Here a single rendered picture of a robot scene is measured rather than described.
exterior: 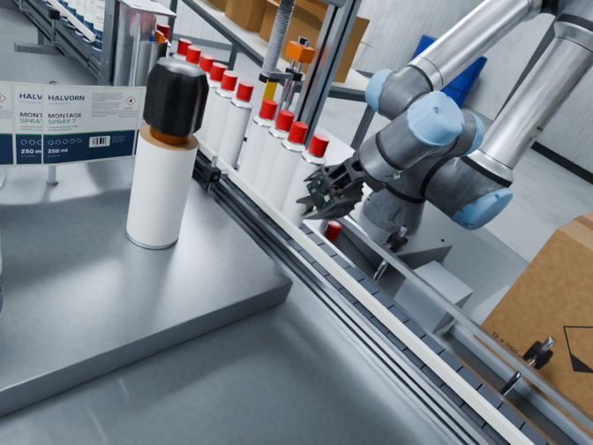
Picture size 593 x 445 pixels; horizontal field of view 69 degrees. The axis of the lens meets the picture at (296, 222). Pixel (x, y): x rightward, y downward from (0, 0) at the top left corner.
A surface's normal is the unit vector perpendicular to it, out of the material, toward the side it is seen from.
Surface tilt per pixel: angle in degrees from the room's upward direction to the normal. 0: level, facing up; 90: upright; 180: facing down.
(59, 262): 0
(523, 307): 90
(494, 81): 90
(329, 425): 0
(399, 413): 0
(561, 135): 90
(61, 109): 90
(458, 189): 79
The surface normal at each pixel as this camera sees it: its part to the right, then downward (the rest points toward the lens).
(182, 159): 0.59, 0.59
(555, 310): -0.73, 0.15
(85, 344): 0.31, -0.80
